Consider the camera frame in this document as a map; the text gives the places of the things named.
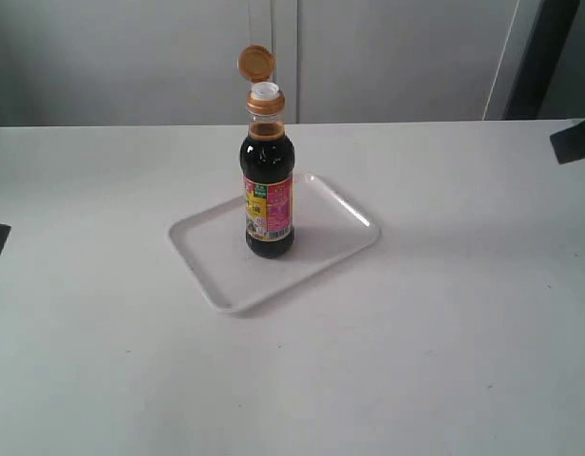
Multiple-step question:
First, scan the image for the dark vertical post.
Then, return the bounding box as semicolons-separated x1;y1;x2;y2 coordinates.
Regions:
503;0;580;121

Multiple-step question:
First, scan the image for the white plastic tray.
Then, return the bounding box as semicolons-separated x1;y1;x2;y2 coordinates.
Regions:
169;173;381;314

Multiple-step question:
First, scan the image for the dark soy sauce bottle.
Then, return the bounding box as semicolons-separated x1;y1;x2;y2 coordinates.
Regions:
237;45;295;258

